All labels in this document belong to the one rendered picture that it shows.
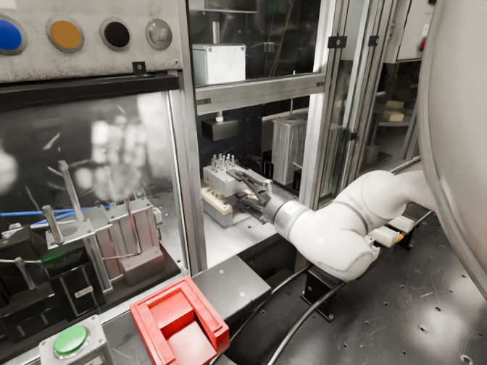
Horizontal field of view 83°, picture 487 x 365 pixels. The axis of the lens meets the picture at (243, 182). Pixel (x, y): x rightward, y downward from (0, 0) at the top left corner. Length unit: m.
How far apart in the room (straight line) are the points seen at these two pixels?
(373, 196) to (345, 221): 0.08
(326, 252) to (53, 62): 0.52
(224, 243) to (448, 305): 0.72
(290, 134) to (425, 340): 0.71
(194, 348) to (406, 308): 0.69
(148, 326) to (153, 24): 0.49
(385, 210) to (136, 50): 0.53
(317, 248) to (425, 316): 0.55
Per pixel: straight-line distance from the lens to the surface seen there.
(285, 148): 0.98
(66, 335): 0.52
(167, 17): 0.48
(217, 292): 0.67
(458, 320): 1.10
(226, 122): 0.79
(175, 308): 0.60
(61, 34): 0.43
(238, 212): 0.89
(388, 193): 0.61
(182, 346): 0.59
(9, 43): 0.43
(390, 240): 0.96
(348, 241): 0.57
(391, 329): 0.98
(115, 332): 0.66
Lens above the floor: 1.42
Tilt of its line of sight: 28 degrees down
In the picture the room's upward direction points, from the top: straight up
